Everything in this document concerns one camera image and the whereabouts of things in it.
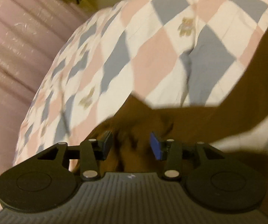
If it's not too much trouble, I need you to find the brown long sleeve garment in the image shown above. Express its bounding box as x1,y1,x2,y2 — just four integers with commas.
68,13,268,217

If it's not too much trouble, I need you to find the checkered teddy bear quilt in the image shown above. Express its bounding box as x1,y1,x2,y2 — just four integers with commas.
14,0,268,165

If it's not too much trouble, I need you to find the pink pleated curtain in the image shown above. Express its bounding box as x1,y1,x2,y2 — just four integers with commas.
0,0,88,174

